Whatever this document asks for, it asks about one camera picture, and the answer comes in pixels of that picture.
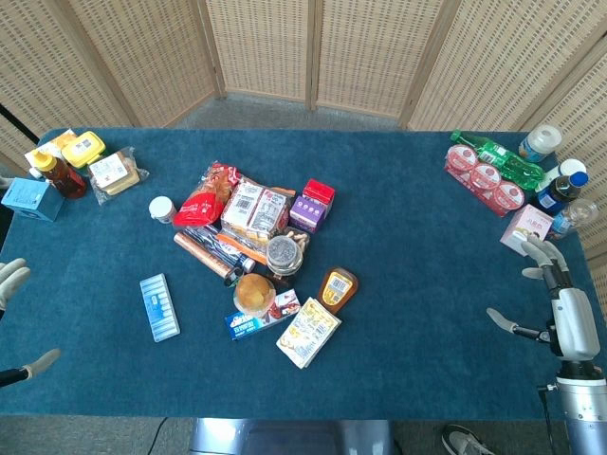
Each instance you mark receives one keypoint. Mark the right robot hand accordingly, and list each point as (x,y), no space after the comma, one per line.
(576,322)

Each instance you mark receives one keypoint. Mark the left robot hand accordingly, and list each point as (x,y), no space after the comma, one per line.
(12,279)

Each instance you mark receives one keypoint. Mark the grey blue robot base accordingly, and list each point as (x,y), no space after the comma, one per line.
(289,438)

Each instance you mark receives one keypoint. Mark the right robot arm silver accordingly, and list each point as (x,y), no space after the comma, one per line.
(585,407)

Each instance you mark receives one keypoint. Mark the blue cardboard box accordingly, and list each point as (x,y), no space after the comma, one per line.
(33,199)

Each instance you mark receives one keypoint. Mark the pink white box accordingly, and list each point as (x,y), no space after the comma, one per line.
(526,230)

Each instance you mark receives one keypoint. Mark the light blue rectangular packet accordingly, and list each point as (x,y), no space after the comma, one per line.
(160,308)

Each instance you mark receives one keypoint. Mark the blue white gum box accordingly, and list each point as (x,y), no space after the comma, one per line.
(251,324)

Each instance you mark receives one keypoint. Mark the red small box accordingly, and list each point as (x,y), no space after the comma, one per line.
(318,191)

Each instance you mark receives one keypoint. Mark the purple small box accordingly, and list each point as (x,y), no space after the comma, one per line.
(307,214)

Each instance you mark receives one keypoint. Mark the clear plastic bottle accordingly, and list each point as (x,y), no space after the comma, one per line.
(576,215)

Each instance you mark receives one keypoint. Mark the amber honey bottle yellow cap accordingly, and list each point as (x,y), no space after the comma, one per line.
(66,180)

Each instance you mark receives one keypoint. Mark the dark bottle blue cap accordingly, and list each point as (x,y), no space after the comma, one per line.
(559,192)

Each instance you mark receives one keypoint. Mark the yellow white flat packet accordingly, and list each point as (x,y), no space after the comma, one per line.
(49,144)

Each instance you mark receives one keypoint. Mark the bagged sandwich with label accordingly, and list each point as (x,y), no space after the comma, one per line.
(114,174)

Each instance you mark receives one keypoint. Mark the yellow lidded plastic container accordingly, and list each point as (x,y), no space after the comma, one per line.
(83,149)

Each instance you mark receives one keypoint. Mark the white capped bottle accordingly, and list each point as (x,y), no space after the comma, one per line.
(571,167)

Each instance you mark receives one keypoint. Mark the grey sneaker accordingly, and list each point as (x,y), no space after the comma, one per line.
(462,441)

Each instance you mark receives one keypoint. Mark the small white jar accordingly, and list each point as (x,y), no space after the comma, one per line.
(162,209)

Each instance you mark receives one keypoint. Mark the red yogurt cup pack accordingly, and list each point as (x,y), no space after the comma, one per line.
(483,180)

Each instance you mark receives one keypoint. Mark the green plastic bottle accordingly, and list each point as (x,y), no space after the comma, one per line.
(507,161)

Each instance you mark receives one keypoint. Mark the blue felt table cloth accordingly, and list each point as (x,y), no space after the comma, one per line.
(403,284)

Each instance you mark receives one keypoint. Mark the white jar blue label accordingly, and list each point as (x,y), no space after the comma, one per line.
(538,144)

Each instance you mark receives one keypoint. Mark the copper coloured tube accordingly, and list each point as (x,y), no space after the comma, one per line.
(204,258)

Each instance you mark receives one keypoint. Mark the red snack bag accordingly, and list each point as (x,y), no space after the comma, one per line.
(201,204)

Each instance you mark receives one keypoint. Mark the dark striped tube pack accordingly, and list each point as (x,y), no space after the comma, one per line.
(223,249)

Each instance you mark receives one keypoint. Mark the wicker screen panel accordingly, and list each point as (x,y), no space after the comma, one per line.
(374,52)
(261,47)
(152,52)
(47,61)
(588,109)
(498,61)

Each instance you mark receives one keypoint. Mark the orange flat packet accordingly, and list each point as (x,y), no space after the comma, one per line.
(242,247)

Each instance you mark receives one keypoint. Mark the squeeze honey bottle black cap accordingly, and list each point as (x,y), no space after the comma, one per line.
(337,289)

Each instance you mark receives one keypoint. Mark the orange fruit cup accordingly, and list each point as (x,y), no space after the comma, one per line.
(254,294)

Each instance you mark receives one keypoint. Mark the white red barcode packet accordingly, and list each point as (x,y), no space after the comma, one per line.
(256,208)

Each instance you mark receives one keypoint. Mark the yellow white snack packet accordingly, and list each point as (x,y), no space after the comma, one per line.
(308,334)

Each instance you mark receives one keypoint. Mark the glass jar grey lid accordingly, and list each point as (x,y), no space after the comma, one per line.
(283,256)

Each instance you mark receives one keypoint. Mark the clear bag of peanuts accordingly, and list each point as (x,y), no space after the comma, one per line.
(299,237)

